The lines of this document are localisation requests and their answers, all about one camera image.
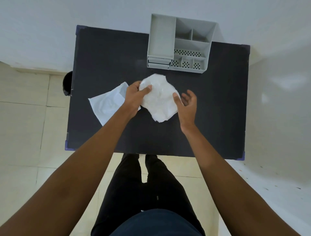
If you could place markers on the person's right hand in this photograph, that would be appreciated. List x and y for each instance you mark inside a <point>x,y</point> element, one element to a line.
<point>188,113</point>

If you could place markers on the person's right forearm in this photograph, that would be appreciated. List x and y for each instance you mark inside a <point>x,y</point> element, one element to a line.
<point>230,184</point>

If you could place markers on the dark blue shirt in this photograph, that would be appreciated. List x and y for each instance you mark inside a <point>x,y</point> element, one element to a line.
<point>158,223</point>

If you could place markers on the purple table corner guard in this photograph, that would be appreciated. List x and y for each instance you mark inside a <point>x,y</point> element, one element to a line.
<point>241,156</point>
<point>68,145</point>
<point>79,28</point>

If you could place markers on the person's left forearm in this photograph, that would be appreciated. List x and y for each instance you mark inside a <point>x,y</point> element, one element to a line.
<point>73,175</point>

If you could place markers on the black waste bin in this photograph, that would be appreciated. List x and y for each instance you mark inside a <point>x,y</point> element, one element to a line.
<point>68,84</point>

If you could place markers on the grey plastic desk organizer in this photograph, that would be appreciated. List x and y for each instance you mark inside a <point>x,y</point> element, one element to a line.
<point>179,43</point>

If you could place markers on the person's right thumb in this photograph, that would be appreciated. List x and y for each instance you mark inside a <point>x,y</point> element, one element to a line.
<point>178,99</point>

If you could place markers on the black trousers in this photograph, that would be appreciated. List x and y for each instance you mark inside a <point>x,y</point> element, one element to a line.
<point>148,184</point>

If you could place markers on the person's left hand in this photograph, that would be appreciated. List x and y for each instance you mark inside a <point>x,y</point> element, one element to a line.
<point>132,99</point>

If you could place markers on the person's left thumb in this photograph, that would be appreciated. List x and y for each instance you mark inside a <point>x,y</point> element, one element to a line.
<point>146,89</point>

